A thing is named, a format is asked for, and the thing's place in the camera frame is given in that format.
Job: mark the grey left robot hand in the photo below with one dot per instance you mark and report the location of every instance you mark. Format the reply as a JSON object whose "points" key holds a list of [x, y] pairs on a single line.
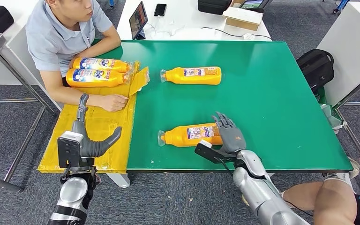
{"points": [[96, 147]]}

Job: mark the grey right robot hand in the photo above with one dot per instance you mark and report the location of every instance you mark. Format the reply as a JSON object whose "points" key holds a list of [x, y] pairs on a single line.
{"points": [[232, 139]]}

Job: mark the orange detergent bottle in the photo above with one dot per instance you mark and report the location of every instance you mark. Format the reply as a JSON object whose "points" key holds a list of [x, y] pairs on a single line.
{"points": [[118, 64], [180, 138], [99, 81], [195, 80]]}

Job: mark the dark smartphone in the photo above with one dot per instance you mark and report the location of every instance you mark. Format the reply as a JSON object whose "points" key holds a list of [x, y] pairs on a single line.
{"points": [[160, 10]]}

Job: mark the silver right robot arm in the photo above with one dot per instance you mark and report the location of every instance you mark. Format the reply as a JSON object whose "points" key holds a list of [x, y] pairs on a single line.
{"points": [[260, 192]]}

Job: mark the yellow taped cardboard sheet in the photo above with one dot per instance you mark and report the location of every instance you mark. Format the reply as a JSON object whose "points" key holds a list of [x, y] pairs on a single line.
{"points": [[105, 124]]}

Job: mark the white table leg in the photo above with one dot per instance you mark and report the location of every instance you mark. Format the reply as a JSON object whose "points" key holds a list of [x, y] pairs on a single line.
{"points": [[268, 175], [119, 180]]}

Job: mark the green bag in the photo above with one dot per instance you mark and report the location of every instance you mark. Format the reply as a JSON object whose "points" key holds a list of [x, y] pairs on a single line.
{"points": [[321, 95]]}

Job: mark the white plastic bag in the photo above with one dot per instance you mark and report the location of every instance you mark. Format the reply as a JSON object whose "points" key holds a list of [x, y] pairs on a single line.
{"points": [[332, 118]]}

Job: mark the white power adapter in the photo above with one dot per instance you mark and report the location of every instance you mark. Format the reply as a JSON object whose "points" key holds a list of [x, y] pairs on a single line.
{"points": [[248, 37]]}

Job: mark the black backpack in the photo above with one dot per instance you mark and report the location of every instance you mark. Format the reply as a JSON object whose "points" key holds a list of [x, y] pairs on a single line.
{"points": [[315, 69]]}

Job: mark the person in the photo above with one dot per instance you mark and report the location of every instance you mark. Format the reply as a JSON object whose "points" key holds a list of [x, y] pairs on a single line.
{"points": [[335, 202], [59, 40]]}

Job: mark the white desk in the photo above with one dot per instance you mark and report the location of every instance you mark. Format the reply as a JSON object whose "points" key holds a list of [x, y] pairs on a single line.
{"points": [[18, 59]]}

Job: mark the brown cardboard box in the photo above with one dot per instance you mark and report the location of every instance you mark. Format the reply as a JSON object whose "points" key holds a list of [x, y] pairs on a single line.
{"points": [[242, 18]]}

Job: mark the white table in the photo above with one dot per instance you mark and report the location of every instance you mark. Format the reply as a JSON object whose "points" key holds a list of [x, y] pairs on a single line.
{"points": [[192, 21], [350, 38]]}

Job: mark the black bag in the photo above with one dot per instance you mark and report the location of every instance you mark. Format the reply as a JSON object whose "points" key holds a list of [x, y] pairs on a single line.
{"points": [[214, 6]]}

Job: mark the black tablet on stand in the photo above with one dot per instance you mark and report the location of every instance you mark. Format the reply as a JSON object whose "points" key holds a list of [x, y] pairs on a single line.
{"points": [[138, 18]]}

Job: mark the black screen device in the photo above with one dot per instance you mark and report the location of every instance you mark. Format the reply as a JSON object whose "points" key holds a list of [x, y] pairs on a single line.
{"points": [[254, 4]]}

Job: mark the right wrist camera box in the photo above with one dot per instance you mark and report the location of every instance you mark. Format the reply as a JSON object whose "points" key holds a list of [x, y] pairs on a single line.
{"points": [[211, 153]]}

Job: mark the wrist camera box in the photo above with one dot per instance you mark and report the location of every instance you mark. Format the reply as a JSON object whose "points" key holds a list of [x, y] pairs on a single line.
{"points": [[69, 149], [211, 153]]}

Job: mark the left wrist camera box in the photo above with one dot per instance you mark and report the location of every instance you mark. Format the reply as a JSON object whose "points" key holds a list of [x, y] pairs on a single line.
{"points": [[69, 149]]}

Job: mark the blue metal trolley frame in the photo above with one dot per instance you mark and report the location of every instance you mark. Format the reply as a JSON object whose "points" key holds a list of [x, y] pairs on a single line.
{"points": [[340, 5]]}

